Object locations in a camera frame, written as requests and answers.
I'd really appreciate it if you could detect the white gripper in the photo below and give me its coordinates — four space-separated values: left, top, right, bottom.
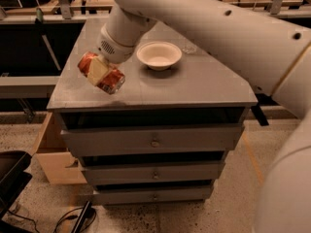
87 24 135 86

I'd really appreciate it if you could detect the red coke can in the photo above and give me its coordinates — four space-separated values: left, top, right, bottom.
78 51 125 94

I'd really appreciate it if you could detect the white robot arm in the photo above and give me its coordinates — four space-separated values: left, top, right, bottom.
99 0 311 233

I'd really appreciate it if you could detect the white paper bowl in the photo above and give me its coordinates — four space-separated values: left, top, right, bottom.
136 41 182 71

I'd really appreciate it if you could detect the clear plastic water bottle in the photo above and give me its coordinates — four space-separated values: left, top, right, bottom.
182 44 197 54

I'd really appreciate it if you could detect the light wooden box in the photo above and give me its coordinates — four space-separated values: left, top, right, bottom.
32 113 86 184

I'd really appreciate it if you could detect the grey drawer cabinet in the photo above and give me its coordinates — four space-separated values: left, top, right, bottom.
48 17 258 193

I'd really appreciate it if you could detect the middle grey drawer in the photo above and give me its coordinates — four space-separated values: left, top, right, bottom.
80 162 225 185

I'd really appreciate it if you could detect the grey drawer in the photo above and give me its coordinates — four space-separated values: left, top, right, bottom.
92 185 213 205
61 124 244 157
80 162 225 185

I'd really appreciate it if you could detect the top grey drawer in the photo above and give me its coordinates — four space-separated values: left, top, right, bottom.
61 124 244 157

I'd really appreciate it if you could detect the bottom grey drawer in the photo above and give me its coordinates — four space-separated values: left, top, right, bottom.
92 185 213 205

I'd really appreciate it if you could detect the black bin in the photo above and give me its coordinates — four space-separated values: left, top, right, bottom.
0 150 32 218

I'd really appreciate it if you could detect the black floor cable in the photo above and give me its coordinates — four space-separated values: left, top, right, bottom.
7 200 98 233

